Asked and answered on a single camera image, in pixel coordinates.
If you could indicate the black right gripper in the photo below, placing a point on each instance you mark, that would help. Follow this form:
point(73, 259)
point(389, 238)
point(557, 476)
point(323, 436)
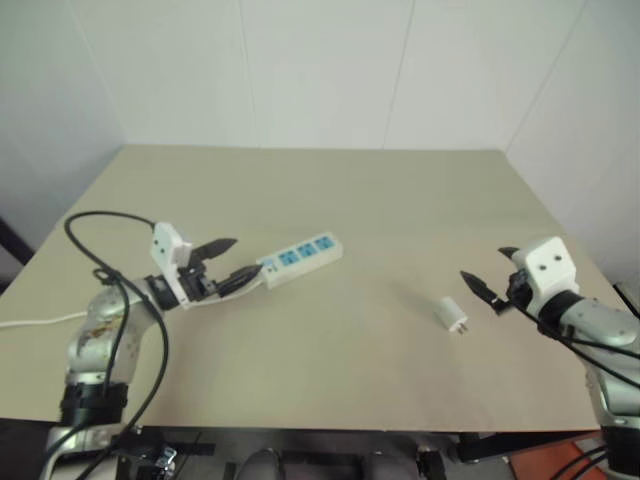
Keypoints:
point(518, 291)

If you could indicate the white charger plug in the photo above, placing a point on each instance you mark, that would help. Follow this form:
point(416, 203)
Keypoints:
point(450, 312)

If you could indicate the dark rounded padded shape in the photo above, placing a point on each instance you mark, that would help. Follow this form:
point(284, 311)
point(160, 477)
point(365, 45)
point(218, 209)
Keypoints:
point(260, 465)

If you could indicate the black bracket under table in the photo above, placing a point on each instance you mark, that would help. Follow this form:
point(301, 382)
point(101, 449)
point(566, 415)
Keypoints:
point(470, 445)

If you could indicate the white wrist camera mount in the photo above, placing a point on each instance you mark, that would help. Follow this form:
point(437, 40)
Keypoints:
point(547, 267)
point(165, 250)

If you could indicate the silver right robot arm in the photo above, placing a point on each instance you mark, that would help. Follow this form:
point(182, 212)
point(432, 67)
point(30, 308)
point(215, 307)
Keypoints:
point(607, 327)

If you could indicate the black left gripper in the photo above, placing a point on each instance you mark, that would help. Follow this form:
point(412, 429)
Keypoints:
point(196, 282)

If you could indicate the orange red floor object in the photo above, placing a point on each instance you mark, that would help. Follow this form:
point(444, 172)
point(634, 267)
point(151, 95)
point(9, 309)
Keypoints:
point(550, 457)

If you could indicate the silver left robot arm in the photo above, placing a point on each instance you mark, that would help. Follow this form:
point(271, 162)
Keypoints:
point(102, 325)

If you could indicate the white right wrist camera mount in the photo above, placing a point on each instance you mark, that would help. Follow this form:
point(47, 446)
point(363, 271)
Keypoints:
point(547, 267)

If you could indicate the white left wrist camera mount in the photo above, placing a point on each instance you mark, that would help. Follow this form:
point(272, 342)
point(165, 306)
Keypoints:
point(165, 250)

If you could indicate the shiny metal clamp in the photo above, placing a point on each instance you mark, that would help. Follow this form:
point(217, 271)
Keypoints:
point(166, 457)

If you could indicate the white power strip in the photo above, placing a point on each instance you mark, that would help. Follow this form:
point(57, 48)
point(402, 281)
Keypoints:
point(300, 257)

